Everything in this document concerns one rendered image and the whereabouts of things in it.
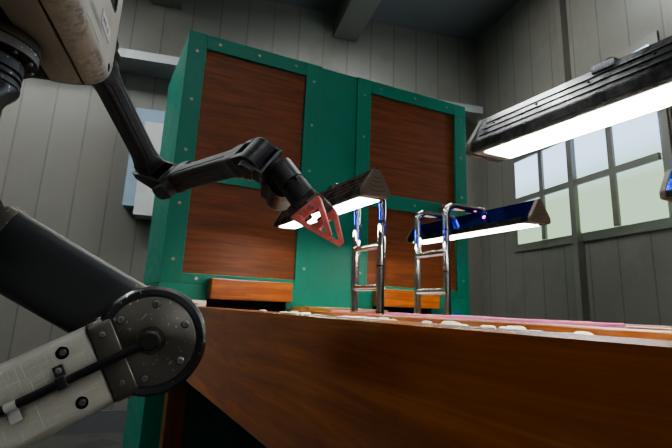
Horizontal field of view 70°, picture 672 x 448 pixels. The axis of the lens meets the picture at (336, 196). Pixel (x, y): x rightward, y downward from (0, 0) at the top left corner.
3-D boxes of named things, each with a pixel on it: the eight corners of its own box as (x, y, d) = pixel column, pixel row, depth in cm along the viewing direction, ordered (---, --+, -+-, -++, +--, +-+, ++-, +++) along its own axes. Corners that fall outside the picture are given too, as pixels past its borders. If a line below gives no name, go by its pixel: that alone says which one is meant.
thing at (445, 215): (449, 348, 141) (447, 199, 151) (409, 342, 159) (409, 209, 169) (497, 348, 149) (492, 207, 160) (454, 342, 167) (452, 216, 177)
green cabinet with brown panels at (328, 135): (159, 281, 162) (190, 28, 183) (142, 285, 210) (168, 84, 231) (470, 299, 221) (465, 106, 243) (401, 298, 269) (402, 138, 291)
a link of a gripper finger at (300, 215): (312, 247, 88) (283, 209, 91) (322, 252, 95) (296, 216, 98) (340, 224, 88) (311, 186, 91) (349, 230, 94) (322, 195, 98)
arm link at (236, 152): (147, 186, 125) (175, 161, 132) (162, 203, 128) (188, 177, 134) (240, 159, 95) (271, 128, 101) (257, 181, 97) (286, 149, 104)
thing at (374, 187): (362, 193, 113) (363, 164, 115) (272, 227, 167) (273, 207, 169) (391, 198, 116) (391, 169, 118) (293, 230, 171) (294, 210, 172)
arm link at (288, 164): (266, 160, 98) (290, 150, 101) (263, 179, 104) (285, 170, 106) (285, 185, 96) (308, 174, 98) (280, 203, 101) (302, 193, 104)
